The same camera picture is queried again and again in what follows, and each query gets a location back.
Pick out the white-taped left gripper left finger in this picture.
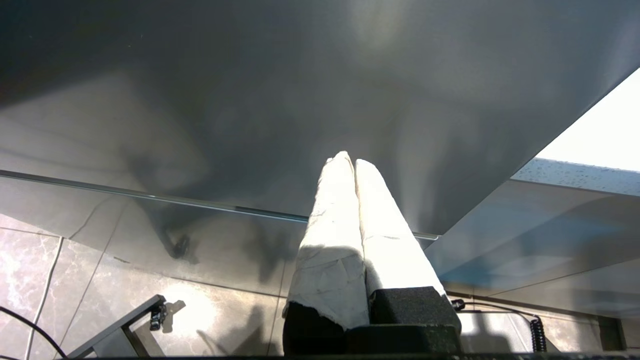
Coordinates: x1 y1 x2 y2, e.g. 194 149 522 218
282 150 372 357

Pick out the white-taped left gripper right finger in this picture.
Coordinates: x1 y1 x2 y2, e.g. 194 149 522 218
350 158 464 354

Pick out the grey under-counter cabinet front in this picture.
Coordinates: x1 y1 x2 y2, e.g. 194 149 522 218
425 179 640 302

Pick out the grey tall cabinet door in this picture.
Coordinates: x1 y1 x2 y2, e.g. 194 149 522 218
0 0 640 237

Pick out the black coiled cable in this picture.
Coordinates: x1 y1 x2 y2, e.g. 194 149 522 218
528 314 547 354

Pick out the black metal frame bar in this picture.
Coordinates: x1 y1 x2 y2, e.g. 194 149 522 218
67 294 167 359

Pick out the thin black cable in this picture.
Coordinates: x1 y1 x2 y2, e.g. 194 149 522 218
0 305 69 359

